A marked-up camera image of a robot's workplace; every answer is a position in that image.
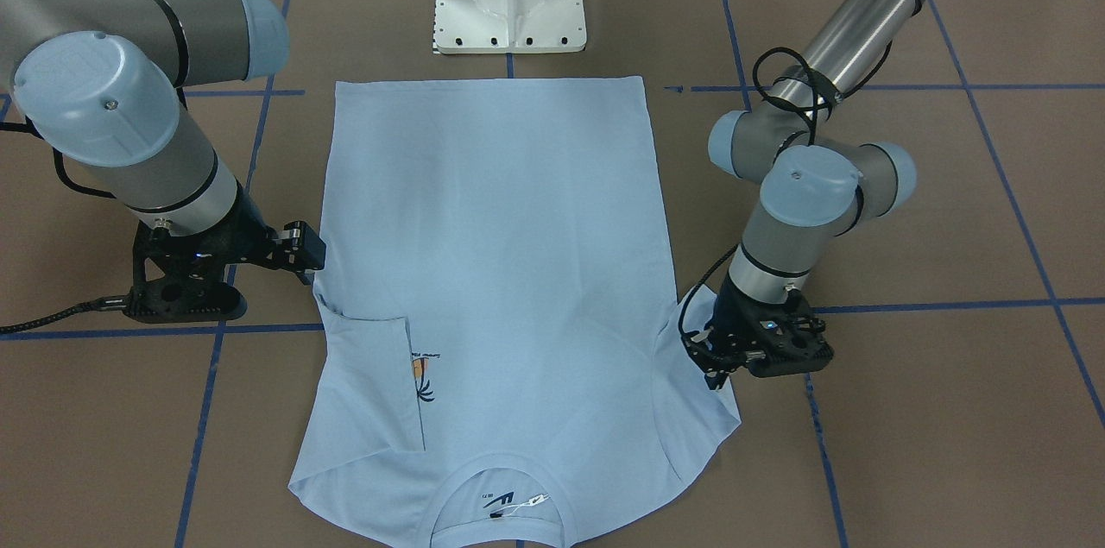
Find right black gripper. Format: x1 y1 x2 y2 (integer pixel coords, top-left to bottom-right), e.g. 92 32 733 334
129 191 326 324

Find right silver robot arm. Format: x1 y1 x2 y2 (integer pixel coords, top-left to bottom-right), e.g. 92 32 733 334
3 0 326 335

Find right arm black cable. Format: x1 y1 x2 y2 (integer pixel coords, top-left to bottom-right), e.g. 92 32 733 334
0 293 135 336

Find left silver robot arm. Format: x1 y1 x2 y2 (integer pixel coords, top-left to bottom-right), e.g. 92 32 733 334
678 0 928 390

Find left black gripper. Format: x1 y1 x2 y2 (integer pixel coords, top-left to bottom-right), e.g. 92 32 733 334
682 278 834 390

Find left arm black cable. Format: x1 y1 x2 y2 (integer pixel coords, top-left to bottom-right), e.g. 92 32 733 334
751 48 843 143

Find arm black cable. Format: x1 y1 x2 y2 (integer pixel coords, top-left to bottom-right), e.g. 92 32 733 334
751 48 843 143
0 293 135 336

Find light blue t-shirt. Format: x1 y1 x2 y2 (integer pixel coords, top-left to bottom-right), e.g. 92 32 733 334
288 76 741 547

